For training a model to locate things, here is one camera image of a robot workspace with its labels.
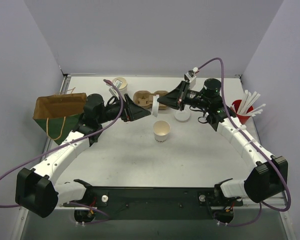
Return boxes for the white paper cups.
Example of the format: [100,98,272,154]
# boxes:
[112,77,128,91]

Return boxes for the white paper cup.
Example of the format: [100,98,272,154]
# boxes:
[153,120,171,143]

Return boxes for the clear plastic lid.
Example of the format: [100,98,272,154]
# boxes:
[174,109,191,123]
[151,94,160,117]

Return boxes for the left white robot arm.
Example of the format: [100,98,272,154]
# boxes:
[15,93,151,218]

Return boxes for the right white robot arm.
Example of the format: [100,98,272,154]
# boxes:
[157,78,288,203]

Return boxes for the brown cardboard cup carrier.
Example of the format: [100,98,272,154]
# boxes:
[133,90,168,109]

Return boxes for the red cup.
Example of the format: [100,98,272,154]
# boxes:
[231,99,254,125]

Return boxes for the green paper bag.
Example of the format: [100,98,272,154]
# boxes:
[32,91,87,145]

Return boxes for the white wrapped straws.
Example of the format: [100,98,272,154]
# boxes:
[238,90,266,117]

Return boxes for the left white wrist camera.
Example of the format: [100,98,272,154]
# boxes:
[109,77,127,94]

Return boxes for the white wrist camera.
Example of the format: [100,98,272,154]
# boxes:
[184,70,197,84]
[109,77,127,94]

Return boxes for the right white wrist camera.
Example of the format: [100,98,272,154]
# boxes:
[184,70,197,84]

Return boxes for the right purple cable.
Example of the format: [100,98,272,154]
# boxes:
[197,57,292,227]

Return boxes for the purple cable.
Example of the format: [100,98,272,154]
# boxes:
[0,78,125,225]
[197,57,292,227]

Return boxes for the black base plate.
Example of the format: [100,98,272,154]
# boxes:
[67,186,243,224]

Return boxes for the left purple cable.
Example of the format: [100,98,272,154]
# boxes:
[0,78,125,225]

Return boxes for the aluminium rail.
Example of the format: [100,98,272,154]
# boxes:
[19,194,290,212]

